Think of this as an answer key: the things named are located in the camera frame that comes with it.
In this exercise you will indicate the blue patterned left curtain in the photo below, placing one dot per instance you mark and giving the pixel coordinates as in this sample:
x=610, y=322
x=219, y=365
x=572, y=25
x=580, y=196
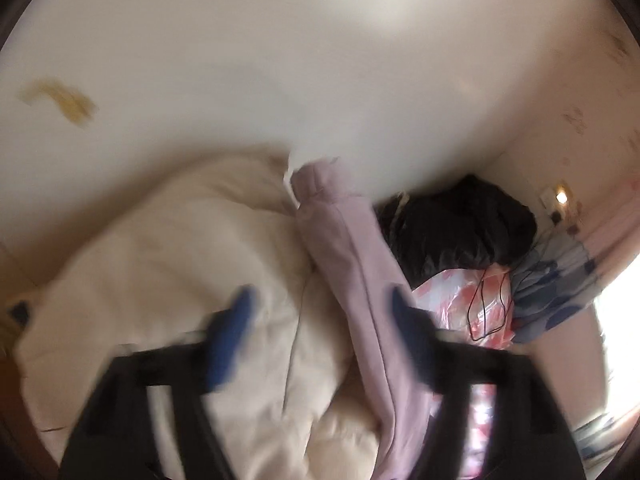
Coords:
x=554, y=281

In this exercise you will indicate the pink checkered plastic-covered bedding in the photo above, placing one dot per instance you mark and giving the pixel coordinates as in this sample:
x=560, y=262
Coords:
x=473, y=306

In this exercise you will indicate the wall power socket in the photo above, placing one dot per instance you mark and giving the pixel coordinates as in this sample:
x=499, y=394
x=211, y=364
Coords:
x=558, y=201

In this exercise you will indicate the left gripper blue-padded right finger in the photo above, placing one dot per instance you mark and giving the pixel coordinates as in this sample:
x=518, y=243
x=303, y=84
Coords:
x=529, y=437

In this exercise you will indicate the cream quilted blanket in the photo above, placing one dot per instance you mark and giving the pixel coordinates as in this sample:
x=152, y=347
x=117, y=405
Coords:
x=294, y=406

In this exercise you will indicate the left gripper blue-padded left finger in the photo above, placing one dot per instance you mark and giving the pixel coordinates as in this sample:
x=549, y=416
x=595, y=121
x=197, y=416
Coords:
x=114, y=438

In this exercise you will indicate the lilac and purple jacket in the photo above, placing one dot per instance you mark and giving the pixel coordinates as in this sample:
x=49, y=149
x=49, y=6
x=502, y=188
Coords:
x=341, y=232

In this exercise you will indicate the black clothing pile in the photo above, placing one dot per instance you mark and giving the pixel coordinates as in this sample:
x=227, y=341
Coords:
x=472, y=224

